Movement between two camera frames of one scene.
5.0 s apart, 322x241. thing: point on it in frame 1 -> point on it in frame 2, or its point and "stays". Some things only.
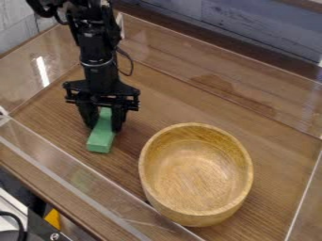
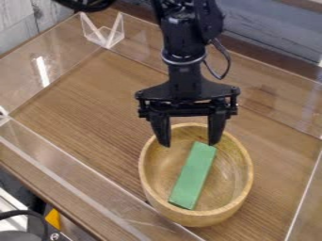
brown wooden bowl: [195, 173] stays
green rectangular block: [102, 135] -> [193, 166]
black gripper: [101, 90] -> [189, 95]
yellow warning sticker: [54, 218] stays
